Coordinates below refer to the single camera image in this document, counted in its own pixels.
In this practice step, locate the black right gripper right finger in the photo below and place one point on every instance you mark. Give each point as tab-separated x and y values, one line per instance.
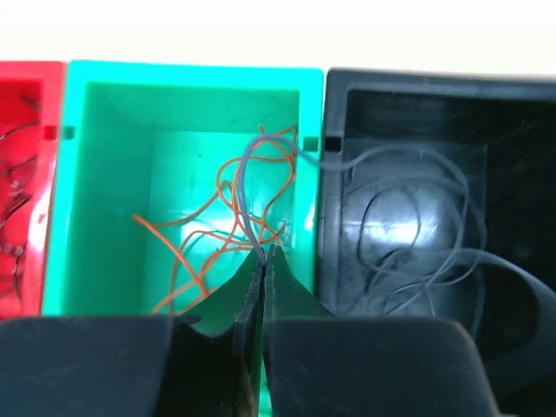
320	364

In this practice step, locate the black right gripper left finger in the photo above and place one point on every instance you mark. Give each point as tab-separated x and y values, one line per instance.
205	362

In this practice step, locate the green plastic bin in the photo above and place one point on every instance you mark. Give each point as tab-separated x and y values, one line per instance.
142	215

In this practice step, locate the black plastic bin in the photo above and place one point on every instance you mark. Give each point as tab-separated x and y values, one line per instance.
447	210

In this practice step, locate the red plastic bin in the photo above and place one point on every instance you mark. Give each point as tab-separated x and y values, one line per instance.
31	114

